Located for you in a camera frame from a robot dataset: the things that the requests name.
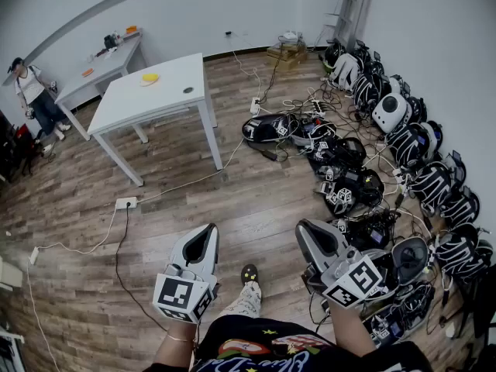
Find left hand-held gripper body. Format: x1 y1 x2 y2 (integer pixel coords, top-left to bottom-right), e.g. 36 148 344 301
153 262 220 324

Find black shoe with yellow dots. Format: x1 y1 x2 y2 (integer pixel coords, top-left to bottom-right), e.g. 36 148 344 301
240 263 260 286

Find white cable with adapter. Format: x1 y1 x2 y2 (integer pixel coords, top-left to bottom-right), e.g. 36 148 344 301
29 207 117 266

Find pile of black grippers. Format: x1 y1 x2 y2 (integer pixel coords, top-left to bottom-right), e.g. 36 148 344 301
242 112 439 348

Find long grey table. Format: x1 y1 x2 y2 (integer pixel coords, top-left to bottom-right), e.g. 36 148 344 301
53 29 148 142

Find white wall plug cable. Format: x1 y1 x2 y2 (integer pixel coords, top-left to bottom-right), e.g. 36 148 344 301
230 33 263 100

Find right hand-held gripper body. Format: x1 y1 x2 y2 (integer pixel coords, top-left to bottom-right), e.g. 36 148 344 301
301 246 388 309

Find person's left forearm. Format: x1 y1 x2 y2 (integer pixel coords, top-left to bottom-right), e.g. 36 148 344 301
153 318 199 372

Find grey metal shelf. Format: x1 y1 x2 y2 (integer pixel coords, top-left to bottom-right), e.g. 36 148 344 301
325 0 375 52

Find black printed shirt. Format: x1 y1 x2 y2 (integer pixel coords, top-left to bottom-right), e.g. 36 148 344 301
143 314 435 372

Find thin white cable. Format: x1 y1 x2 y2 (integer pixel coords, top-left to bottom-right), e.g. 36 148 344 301
26 263 61 372

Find black and red bags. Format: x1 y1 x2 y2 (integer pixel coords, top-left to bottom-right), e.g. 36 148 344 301
0 110 43 185

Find white round backpack unit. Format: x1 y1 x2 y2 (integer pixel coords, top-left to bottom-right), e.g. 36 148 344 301
371 92 412 134

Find long white floor cable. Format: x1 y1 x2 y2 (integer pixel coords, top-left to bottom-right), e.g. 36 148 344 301
137 137 245 204

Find cardboard box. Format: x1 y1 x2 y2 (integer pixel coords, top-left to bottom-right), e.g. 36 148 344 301
266 43 309 71

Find square white table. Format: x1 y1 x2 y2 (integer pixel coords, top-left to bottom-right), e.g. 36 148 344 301
87 52 225 188

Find black floor cable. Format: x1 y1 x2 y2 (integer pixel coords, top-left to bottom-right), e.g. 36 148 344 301
115 205 168 331

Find person's patterned trouser leg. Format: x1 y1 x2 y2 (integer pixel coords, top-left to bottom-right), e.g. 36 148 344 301
219 281 264 319

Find person's right forearm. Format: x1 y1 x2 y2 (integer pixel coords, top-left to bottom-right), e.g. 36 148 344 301
329 302 377 358

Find white furniture edge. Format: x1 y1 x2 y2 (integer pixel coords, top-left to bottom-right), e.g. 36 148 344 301
0 253 25 372

